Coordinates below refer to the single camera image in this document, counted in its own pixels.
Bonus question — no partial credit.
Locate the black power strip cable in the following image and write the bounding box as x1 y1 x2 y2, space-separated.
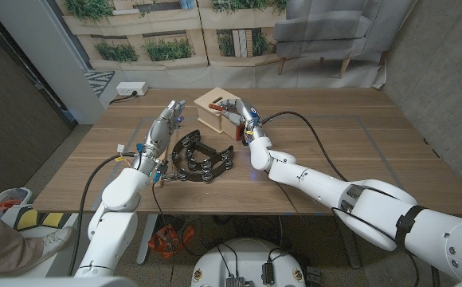
109 91 139 105

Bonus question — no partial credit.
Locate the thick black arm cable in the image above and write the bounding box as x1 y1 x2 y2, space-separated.
260 111 350 183
67 153 136 277

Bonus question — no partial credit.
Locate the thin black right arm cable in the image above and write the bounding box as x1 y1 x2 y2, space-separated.
276 181 307 224

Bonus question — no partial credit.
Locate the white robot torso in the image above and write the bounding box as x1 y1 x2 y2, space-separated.
190 238 307 287

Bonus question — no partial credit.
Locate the metal table leg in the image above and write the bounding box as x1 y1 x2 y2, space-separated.
136 214 159 265
335 214 362 270

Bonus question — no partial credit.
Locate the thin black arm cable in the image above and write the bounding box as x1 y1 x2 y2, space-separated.
276 181 307 224
151 181 176 287

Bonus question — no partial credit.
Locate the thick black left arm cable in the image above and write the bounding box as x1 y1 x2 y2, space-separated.
67 153 136 277

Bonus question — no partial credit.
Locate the black half-moon tambourine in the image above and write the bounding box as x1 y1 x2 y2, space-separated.
162 129 235 184

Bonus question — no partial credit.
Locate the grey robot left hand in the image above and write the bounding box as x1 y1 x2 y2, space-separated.
132 99 187 176

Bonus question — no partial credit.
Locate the wooden box with slot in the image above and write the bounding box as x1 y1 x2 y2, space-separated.
194 87 242 133

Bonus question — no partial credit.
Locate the white sneaker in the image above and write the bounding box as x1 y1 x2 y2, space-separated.
23 226 75 264

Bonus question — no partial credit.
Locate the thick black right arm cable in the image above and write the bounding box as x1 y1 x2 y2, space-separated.
260 111 350 183

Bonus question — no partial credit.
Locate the person's leg in beige trousers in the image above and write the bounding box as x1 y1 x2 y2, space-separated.
0 201 45 277

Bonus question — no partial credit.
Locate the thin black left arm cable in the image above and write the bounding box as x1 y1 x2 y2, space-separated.
151 181 176 287

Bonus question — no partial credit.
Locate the white power strip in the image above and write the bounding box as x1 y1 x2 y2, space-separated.
115 81 149 97

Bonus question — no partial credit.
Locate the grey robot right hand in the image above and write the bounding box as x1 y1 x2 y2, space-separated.
218 98 261 129

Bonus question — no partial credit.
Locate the black adapter on torso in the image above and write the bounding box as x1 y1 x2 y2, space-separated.
260 261 276 285

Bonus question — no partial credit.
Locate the printed room backdrop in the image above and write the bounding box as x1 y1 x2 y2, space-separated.
55 0 415 99

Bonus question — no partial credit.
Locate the wooden drawer with red front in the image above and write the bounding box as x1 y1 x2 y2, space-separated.
219 113 246 142

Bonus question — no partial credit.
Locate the white bin with orange contents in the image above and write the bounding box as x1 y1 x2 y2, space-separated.
0 187 33 210

